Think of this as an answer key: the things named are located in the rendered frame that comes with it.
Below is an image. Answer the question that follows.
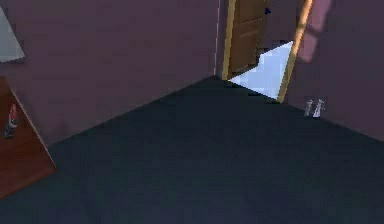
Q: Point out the brown wooden room door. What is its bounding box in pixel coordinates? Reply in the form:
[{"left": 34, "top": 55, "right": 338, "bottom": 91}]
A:
[{"left": 228, "top": 0, "right": 272, "bottom": 75}]

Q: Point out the white grey boot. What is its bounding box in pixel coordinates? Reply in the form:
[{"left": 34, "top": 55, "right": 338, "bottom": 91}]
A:
[{"left": 312, "top": 98, "right": 326, "bottom": 119}]

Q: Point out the brown wooden table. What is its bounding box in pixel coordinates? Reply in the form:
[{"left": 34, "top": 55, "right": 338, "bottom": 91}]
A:
[{"left": 0, "top": 75, "right": 57, "bottom": 200}]

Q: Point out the red and grey figurine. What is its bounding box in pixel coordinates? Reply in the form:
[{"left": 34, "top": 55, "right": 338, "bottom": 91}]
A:
[{"left": 3, "top": 103, "right": 19, "bottom": 140}]

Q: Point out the pale grey lamp shade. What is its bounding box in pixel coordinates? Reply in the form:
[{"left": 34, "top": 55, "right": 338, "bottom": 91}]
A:
[{"left": 0, "top": 6, "right": 26, "bottom": 64}]

